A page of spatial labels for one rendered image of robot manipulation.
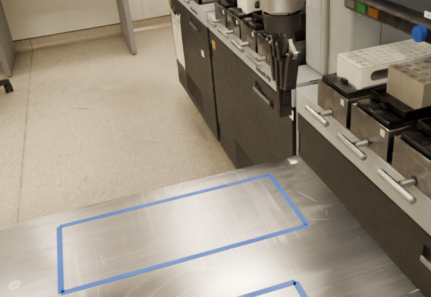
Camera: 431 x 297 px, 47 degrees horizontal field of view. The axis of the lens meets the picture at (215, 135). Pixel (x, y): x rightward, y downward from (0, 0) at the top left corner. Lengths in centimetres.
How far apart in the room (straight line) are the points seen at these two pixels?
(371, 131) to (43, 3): 377
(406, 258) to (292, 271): 45
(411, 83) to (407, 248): 32
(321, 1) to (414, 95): 42
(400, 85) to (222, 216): 50
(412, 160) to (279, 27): 36
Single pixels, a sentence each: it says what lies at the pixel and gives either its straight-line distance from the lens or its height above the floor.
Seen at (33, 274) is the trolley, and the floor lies 82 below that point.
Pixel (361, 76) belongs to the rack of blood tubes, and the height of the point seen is 84.
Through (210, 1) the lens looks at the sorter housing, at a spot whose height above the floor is 74.
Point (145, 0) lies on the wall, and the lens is 457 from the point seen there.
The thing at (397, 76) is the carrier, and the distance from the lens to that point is 106.
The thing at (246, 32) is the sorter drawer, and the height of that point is 78.
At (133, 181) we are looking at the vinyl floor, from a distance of 237.
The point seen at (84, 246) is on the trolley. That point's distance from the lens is 74.
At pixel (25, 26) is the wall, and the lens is 457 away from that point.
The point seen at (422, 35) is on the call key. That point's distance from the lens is 95.
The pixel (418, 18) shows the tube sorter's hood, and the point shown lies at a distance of 99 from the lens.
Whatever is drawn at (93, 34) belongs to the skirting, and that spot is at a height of 3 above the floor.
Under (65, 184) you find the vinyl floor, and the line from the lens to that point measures 247.
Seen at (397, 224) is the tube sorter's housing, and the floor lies 62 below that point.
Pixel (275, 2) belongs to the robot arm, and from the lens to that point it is 99.
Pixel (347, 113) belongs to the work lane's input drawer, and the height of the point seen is 77.
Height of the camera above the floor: 128
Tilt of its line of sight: 29 degrees down
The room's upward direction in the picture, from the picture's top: 6 degrees counter-clockwise
